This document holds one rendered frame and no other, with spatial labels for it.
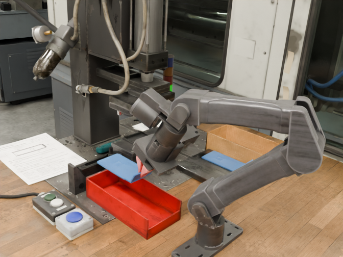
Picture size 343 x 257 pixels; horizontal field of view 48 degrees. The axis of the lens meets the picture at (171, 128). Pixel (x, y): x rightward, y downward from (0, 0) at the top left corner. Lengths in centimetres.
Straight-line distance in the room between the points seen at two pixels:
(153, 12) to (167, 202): 52
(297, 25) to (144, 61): 63
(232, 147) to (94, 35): 57
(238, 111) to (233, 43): 98
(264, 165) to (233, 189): 9
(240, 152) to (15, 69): 328
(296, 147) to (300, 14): 82
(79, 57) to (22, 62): 298
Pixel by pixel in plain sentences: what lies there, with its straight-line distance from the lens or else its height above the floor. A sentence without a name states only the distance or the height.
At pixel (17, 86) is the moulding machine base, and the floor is 23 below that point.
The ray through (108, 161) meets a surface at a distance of 107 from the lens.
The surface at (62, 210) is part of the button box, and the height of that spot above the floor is 93.
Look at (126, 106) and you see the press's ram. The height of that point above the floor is 113.
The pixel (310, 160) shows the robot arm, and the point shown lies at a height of 120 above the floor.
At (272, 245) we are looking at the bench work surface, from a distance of 101.
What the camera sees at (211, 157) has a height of 92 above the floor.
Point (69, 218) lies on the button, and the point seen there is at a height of 94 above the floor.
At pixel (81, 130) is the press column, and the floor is 94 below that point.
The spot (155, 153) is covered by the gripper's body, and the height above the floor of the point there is 112.
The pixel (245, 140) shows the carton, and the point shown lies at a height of 93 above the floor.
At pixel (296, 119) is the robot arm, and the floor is 127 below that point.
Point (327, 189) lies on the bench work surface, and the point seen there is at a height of 90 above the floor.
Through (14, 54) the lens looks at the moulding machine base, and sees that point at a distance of 425.
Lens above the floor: 153
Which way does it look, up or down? 24 degrees down
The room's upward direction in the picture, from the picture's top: 3 degrees clockwise
